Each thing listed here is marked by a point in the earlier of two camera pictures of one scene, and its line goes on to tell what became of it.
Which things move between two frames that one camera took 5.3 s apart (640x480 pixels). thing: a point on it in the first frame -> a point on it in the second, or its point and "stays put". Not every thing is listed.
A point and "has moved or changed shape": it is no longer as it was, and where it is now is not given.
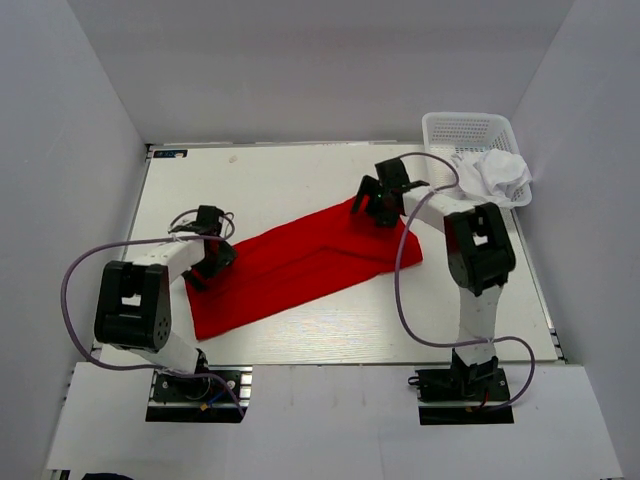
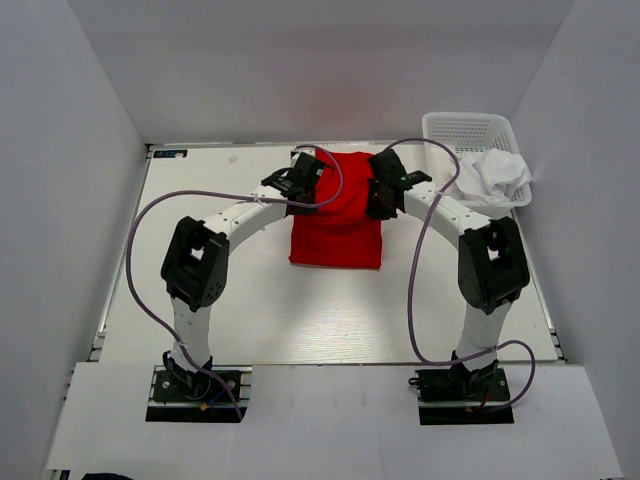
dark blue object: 105,476 stays put
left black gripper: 227,255 -> 306,209
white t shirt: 490,175 stays put
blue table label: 170,153 stays put
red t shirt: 294,261 has moved or changed shape
